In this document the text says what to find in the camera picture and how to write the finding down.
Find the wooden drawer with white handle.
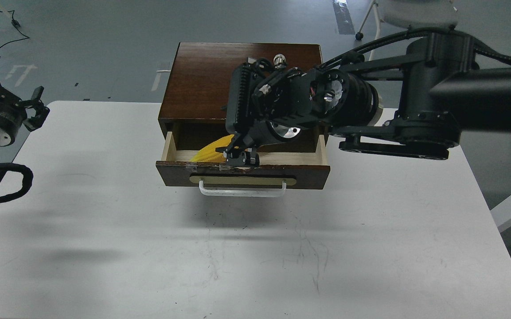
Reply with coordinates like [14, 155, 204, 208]
[156, 132, 331, 197]

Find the yellow corn cob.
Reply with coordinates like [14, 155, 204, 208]
[190, 135, 234, 162]

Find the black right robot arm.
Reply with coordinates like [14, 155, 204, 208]
[215, 27, 511, 167]

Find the grey office chair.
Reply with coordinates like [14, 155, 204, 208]
[355, 0, 458, 41]

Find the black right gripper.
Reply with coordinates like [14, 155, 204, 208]
[222, 58, 327, 167]

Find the dark wooden cabinet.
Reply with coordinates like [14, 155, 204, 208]
[158, 42, 322, 151]

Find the black floor cable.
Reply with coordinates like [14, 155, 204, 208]
[0, 0, 31, 58]

